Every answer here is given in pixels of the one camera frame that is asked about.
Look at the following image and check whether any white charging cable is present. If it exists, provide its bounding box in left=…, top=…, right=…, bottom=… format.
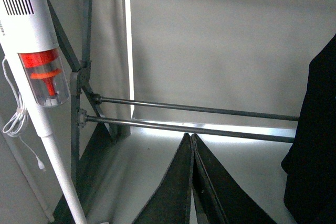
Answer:
left=1, top=57, right=47, bottom=171

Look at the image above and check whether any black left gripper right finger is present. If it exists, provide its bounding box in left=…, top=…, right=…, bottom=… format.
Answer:
left=191, top=134, right=275, bottom=223

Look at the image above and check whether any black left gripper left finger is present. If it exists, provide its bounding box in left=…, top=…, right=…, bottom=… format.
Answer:
left=133, top=133, right=194, bottom=223

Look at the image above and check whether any dark metal clothes rack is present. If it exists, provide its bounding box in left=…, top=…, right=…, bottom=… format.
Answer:
left=49, top=0, right=297, bottom=223

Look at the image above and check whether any white stick vacuum cleaner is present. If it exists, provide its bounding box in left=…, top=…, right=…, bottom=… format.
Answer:
left=1, top=0, right=87, bottom=223

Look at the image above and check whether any black hanging garment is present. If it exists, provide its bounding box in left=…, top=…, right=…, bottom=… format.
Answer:
left=281, top=38, right=335, bottom=223

